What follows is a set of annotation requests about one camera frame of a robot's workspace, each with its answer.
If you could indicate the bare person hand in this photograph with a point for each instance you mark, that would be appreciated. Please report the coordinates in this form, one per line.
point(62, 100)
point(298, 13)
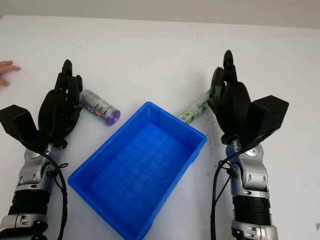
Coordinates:
point(6, 68)

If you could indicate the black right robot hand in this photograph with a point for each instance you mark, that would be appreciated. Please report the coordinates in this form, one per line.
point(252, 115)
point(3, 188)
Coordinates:
point(235, 107)

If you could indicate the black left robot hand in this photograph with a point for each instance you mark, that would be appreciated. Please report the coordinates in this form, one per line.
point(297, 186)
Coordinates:
point(58, 110)

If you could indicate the green toothpaste box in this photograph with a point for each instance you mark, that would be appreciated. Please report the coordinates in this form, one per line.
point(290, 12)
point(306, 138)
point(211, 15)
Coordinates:
point(192, 113)

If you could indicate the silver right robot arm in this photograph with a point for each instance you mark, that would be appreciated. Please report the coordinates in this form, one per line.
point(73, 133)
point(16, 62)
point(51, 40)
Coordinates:
point(252, 175)

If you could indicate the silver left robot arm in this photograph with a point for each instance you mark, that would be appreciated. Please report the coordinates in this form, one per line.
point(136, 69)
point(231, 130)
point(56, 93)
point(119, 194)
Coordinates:
point(32, 172)

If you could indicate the blue plastic tray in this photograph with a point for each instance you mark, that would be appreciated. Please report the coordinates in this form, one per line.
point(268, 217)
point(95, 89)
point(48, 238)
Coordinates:
point(140, 170)

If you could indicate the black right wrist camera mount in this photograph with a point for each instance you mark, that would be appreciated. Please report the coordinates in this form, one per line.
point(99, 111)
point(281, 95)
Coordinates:
point(270, 117)

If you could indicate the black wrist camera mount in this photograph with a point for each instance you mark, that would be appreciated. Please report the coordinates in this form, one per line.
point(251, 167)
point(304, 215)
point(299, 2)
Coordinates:
point(270, 117)
point(17, 120)

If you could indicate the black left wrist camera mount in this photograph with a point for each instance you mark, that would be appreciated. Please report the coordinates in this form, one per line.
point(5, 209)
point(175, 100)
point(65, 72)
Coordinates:
point(17, 120)

